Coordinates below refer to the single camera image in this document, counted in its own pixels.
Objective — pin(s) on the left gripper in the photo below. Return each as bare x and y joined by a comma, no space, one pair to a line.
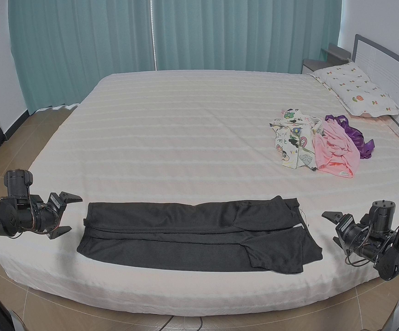
46,217

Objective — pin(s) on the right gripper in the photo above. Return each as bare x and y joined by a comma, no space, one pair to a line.
356,238

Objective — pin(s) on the black T-shirt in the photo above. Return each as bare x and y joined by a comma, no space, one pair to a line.
185,233

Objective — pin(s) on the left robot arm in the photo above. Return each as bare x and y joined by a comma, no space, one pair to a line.
18,184

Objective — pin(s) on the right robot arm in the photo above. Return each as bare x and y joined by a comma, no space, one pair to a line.
383,216

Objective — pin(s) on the bed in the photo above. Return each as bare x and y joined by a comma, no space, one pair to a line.
185,116

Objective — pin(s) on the pink garment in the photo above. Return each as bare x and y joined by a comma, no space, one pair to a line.
335,153

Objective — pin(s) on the purple garment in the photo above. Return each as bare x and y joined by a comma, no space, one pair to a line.
356,134

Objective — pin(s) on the white printed pyjama top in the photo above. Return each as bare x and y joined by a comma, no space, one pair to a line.
294,140

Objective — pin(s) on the white printed pillow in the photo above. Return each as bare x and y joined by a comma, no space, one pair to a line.
354,88

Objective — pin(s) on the grey bedside table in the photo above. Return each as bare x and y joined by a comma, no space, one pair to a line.
315,66

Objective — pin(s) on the blue-green curtain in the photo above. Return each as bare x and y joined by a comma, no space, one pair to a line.
247,22
82,40

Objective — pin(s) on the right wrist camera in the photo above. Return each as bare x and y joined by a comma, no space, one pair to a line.
364,220

